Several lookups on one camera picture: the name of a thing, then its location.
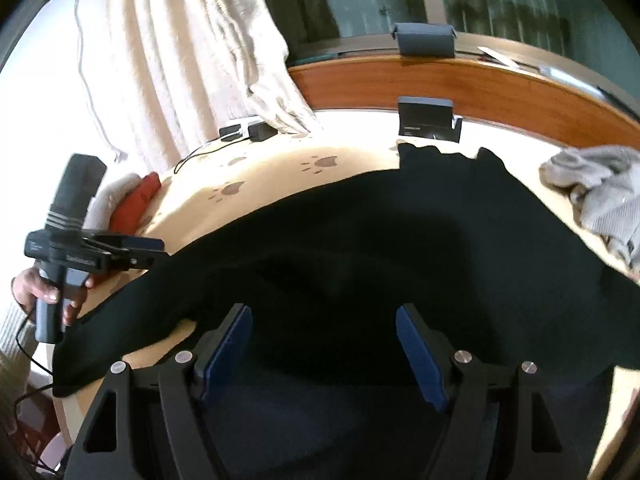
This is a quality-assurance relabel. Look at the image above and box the black knit sweater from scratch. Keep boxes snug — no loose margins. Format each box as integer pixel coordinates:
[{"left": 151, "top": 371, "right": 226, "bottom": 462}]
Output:
[{"left": 52, "top": 142, "right": 640, "bottom": 480}]

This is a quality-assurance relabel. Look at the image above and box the white sleeve left forearm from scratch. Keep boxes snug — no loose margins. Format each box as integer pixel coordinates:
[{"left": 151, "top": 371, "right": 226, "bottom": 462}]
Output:
[{"left": 0, "top": 304, "right": 37, "bottom": 418}]

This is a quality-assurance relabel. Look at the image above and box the person left hand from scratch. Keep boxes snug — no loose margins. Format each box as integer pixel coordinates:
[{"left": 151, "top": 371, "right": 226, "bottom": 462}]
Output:
[{"left": 11, "top": 266, "right": 94, "bottom": 326}]

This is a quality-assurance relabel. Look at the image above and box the red cloth item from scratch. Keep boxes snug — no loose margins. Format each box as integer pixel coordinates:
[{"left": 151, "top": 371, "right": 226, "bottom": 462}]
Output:
[{"left": 108, "top": 172, "right": 162, "bottom": 235}]

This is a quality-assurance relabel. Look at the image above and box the black power adapter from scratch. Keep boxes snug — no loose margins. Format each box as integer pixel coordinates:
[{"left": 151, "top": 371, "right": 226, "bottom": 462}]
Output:
[{"left": 218, "top": 120, "right": 278, "bottom": 143}]

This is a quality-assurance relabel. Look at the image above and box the left beige curtain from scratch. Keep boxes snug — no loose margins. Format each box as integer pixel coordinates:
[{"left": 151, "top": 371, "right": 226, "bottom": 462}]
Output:
[{"left": 74, "top": 0, "right": 317, "bottom": 170}]

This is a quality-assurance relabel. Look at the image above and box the grey garment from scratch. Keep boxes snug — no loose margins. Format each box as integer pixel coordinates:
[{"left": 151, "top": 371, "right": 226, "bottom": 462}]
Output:
[{"left": 539, "top": 145, "right": 639, "bottom": 274}]

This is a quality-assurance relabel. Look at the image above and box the black box on bed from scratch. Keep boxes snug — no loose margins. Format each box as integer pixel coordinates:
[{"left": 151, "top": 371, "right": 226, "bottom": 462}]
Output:
[{"left": 397, "top": 96, "right": 462, "bottom": 143}]

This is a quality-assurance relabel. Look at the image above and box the white paper card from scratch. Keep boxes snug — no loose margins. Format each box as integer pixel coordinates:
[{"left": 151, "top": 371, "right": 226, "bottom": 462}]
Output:
[{"left": 477, "top": 46, "right": 521, "bottom": 72}]

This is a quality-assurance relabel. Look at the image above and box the dark box on sill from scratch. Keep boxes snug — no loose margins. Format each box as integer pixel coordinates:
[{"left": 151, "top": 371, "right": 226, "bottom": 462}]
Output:
[{"left": 392, "top": 23, "right": 457, "bottom": 58}]

